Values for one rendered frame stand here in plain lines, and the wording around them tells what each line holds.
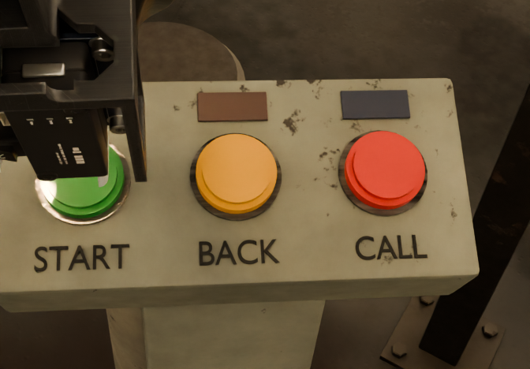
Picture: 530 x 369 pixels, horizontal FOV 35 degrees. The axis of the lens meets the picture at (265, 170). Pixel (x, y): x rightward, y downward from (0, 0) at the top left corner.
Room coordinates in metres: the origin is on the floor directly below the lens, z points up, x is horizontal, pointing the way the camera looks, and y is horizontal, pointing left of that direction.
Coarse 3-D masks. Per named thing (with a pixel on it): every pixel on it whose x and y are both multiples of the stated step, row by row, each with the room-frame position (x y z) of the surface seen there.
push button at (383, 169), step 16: (368, 144) 0.29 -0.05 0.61; (384, 144) 0.29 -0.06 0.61; (400, 144) 0.29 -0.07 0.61; (352, 160) 0.28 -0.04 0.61; (368, 160) 0.28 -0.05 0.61; (384, 160) 0.28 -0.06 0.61; (400, 160) 0.28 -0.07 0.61; (416, 160) 0.28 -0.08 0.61; (352, 176) 0.27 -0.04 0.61; (368, 176) 0.27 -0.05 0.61; (384, 176) 0.27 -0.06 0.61; (400, 176) 0.27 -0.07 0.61; (416, 176) 0.27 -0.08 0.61; (368, 192) 0.26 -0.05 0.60; (384, 192) 0.26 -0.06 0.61; (400, 192) 0.26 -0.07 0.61; (416, 192) 0.27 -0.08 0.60; (384, 208) 0.26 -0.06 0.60
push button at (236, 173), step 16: (208, 144) 0.28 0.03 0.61; (224, 144) 0.28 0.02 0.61; (240, 144) 0.28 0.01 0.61; (256, 144) 0.28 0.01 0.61; (208, 160) 0.27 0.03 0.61; (224, 160) 0.27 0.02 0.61; (240, 160) 0.27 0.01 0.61; (256, 160) 0.27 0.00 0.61; (272, 160) 0.27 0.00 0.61; (208, 176) 0.26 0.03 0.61; (224, 176) 0.26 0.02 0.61; (240, 176) 0.26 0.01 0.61; (256, 176) 0.26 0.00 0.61; (272, 176) 0.27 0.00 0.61; (208, 192) 0.25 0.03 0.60; (224, 192) 0.25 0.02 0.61; (240, 192) 0.25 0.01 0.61; (256, 192) 0.26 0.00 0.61; (224, 208) 0.25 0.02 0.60; (240, 208) 0.25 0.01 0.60; (256, 208) 0.25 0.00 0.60
